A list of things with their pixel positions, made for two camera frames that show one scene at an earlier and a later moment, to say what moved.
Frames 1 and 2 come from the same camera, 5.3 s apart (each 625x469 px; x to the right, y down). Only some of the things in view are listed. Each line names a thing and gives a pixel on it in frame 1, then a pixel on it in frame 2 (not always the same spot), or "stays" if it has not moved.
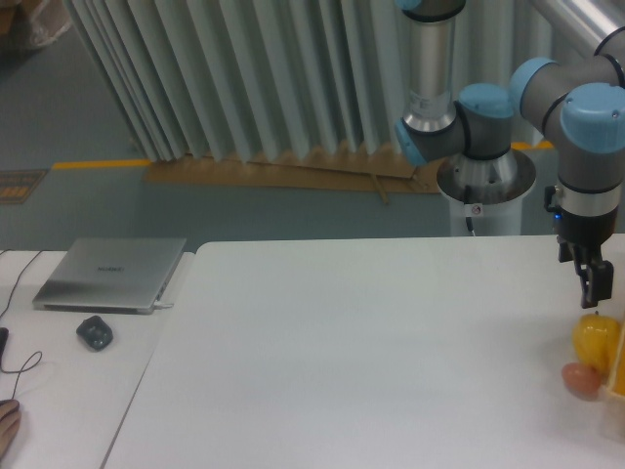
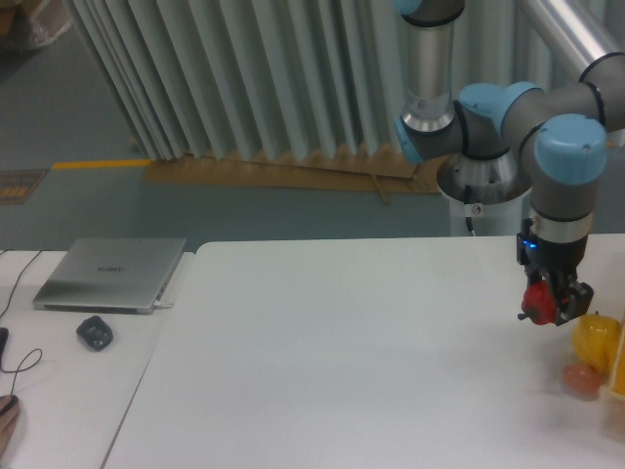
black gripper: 572,232 to 538,257
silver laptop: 109,276 stays
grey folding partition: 264,80 stays
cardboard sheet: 370,171 stays
